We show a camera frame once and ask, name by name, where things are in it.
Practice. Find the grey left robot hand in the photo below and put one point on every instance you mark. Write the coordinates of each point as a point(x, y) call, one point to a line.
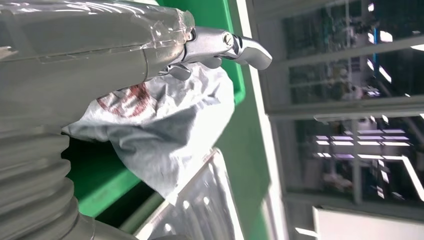
point(66, 49)

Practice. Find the grey parcel bag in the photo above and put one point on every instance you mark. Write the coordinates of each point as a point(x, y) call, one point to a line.
point(165, 132)

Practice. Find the green plastic crate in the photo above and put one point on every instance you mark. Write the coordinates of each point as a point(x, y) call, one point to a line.
point(99, 185)

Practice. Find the white electronic scale steel tray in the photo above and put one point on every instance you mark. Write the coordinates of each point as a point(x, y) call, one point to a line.
point(198, 215)

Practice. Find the white panel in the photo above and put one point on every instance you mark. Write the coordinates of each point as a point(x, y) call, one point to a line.
point(364, 225)

